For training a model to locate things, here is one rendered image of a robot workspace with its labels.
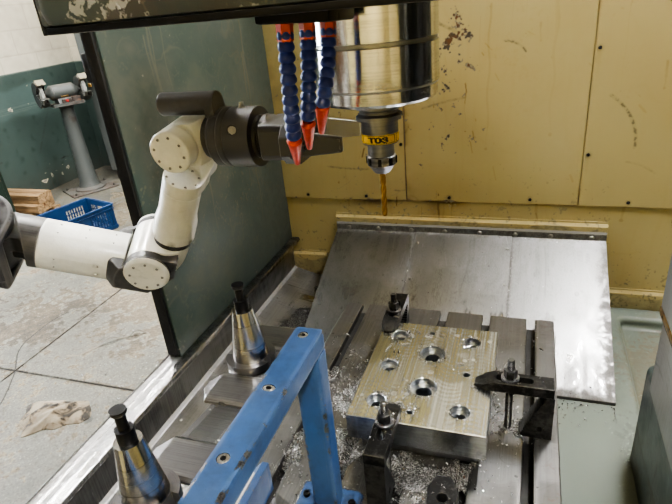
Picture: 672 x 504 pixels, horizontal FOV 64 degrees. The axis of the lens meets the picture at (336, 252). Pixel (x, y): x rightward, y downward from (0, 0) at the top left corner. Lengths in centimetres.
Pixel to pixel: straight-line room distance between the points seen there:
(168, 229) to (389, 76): 48
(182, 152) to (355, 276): 110
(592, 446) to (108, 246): 115
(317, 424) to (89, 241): 51
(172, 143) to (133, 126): 50
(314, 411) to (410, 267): 108
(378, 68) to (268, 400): 40
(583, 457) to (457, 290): 60
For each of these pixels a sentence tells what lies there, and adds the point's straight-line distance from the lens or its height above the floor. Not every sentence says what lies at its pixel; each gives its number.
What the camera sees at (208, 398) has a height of 122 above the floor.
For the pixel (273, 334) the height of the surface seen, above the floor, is 122.
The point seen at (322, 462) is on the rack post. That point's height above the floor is 101.
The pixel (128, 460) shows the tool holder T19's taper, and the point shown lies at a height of 128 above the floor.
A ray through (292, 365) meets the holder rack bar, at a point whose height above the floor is 123.
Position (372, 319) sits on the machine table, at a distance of 134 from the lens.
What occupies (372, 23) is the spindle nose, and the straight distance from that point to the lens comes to 66.
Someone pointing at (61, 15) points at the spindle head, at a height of 163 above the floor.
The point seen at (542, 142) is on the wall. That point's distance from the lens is 178.
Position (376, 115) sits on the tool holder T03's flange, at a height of 148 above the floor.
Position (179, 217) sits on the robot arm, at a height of 132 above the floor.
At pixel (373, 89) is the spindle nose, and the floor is 152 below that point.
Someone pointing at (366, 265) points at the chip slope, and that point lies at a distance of 184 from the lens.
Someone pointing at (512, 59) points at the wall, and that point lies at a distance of 173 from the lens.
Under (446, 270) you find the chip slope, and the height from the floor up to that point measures 79.
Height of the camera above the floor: 163
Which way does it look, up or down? 26 degrees down
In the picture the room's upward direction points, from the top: 6 degrees counter-clockwise
